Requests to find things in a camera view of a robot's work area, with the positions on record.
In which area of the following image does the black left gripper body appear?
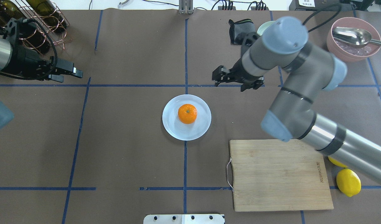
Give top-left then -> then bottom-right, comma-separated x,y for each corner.
10,47 -> 55,80

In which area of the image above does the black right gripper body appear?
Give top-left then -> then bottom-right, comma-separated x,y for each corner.
229,59 -> 264,86

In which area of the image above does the orange fruit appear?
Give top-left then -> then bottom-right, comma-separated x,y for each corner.
178,104 -> 197,124

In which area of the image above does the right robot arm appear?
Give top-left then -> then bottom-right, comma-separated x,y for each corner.
212,16 -> 381,185

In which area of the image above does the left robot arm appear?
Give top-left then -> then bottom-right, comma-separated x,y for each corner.
0,38 -> 83,83

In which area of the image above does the pale green plate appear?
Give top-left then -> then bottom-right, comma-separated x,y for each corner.
256,21 -> 275,36

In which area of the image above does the light blue plate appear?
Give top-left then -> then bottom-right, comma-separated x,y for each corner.
162,95 -> 211,141

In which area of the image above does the dark folded cloth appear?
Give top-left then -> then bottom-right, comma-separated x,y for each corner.
228,18 -> 256,45

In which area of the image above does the dark green wine bottle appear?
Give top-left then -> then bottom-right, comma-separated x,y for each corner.
0,0 -> 50,55

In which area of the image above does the wooden cutting board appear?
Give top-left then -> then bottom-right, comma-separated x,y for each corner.
229,139 -> 334,212

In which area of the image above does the pink bowl with ice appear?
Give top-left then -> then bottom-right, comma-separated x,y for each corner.
326,17 -> 381,62

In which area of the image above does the yellow lemon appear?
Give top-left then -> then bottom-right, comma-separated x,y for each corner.
336,168 -> 361,197
328,156 -> 348,168

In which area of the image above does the metal scoop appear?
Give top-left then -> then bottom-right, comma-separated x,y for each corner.
332,27 -> 381,47

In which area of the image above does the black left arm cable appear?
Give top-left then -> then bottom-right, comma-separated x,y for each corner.
0,19 -> 58,81

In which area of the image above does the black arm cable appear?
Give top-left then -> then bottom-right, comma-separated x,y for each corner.
0,19 -> 58,81
302,3 -> 343,33

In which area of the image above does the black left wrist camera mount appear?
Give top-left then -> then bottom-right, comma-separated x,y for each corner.
4,17 -> 37,40

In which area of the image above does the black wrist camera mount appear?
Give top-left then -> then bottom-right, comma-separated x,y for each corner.
239,32 -> 260,57
4,17 -> 37,40

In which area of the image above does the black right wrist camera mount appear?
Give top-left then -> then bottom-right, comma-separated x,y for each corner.
239,32 -> 260,57

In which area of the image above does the copper wire bottle rack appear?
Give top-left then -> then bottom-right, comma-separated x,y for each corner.
0,0 -> 73,57

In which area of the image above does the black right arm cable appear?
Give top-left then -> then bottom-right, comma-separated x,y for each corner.
302,3 -> 343,33

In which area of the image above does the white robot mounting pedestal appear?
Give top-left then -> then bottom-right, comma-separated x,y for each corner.
143,214 -> 225,224

